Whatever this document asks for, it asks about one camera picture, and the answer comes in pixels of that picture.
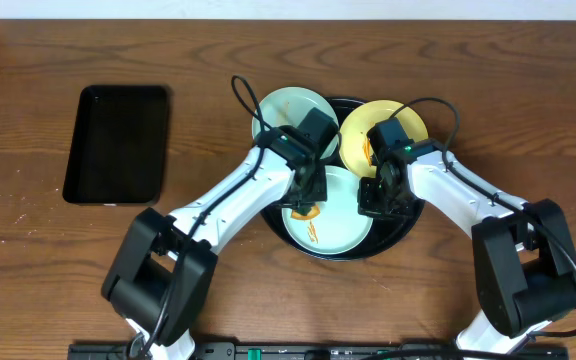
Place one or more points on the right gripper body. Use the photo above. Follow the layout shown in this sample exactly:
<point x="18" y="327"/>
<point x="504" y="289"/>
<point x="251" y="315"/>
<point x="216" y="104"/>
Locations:
<point x="381" y="200"/>

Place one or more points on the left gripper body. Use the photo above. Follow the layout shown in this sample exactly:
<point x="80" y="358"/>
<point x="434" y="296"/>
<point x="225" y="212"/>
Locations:
<point x="308" y="189"/>

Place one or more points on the green and yellow sponge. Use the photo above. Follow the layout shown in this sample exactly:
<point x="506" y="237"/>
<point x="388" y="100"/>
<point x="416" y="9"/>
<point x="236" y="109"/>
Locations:
<point x="305" y="213"/>

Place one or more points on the light blue plate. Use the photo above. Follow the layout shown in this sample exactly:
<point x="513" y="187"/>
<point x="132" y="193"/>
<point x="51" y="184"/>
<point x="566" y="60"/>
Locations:
<point x="338" y="227"/>
<point x="286" y="108"/>

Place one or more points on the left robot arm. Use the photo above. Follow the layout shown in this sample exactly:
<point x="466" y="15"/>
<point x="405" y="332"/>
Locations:
<point x="161" y="274"/>

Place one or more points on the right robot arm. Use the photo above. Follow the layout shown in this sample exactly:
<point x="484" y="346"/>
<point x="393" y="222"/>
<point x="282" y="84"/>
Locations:
<point x="524" y="257"/>

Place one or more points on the round black tray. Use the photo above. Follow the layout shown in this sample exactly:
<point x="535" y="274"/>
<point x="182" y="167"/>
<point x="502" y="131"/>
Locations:
<point x="382" y="235"/>

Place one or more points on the black rectangular tray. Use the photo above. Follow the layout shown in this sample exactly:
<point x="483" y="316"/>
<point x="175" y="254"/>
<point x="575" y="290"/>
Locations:
<point x="118" y="149"/>

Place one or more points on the yellow plate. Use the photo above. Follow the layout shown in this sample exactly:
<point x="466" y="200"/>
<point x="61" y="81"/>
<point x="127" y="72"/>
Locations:
<point x="355" y="150"/>

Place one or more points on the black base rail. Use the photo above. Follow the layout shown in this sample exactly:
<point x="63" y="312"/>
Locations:
<point x="230" y="351"/>

